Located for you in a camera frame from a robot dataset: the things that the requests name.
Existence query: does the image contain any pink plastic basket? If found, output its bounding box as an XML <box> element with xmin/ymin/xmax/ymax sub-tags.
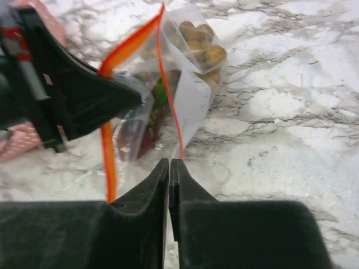
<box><xmin>1</xmin><ymin>1</ymin><xmax>65</xmax><ymax>163</ymax></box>

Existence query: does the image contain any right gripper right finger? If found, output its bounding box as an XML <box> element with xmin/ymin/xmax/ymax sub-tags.
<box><xmin>169</xmin><ymin>159</ymin><xmax>333</xmax><ymax>268</ymax></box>

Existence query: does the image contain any dark red fake fruit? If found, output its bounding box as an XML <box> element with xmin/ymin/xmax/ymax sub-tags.
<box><xmin>115</xmin><ymin>119</ymin><xmax>153</xmax><ymax>162</ymax></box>

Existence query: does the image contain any clear orange zip bag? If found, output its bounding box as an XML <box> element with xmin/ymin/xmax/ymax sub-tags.
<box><xmin>99</xmin><ymin>4</ymin><xmax>227</xmax><ymax>202</ymax></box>

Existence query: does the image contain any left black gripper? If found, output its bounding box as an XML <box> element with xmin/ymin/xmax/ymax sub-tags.
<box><xmin>1</xmin><ymin>5</ymin><xmax>141</xmax><ymax>140</ymax></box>

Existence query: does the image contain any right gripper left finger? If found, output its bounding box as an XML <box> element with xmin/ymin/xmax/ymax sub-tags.
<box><xmin>1</xmin><ymin>159</ymin><xmax>169</xmax><ymax>268</ymax></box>

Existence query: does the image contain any brown fake grape bunch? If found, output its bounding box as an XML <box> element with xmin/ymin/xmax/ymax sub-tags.
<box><xmin>126</xmin><ymin>18</ymin><xmax>227</xmax><ymax>91</ymax></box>

